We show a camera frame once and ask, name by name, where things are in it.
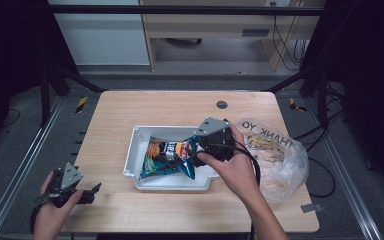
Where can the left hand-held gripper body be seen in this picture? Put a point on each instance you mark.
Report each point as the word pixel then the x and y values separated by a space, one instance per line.
pixel 67 180

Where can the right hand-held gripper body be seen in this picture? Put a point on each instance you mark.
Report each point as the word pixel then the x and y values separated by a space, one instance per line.
pixel 218 143

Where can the blue and black snack bag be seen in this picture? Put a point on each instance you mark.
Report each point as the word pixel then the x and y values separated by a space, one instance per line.
pixel 166 156

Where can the white plastic bin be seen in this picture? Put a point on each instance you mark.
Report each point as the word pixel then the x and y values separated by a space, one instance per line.
pixel 170 181

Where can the clear plastic shopping bag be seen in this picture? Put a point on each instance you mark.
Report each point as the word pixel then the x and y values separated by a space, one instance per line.
pixel 280 166

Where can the person's right hand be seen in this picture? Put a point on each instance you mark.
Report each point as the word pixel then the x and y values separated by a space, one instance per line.
pixel 240 170

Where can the person's left hand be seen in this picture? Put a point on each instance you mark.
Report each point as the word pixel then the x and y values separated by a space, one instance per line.
pixel 51 220

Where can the yellow and black tape strip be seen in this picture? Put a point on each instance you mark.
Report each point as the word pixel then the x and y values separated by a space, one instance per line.
pixel 294 105
pixel 81 104

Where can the black metal stand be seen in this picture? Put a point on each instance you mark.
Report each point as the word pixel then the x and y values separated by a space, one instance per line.
pixel 45 96
pixel 322 96

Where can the grey tape piece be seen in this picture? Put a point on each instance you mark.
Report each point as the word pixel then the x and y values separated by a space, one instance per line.
pixel 311 208

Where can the light wooden desk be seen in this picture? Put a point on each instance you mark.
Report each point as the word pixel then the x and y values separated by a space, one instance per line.
pixel 213 23

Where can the white cabinet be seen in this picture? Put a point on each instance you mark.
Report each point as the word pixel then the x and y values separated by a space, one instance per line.
pixel 103 36

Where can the black curtain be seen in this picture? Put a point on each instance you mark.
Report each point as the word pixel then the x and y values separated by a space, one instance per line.
pixel 10 50
pixel 370 83

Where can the aluminium floor rail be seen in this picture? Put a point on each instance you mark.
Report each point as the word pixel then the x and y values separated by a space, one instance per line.
pixel 23 166
pixel 346 173

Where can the black horizontal frame bar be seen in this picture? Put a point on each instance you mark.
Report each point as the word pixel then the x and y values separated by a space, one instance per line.
pixel 180 10

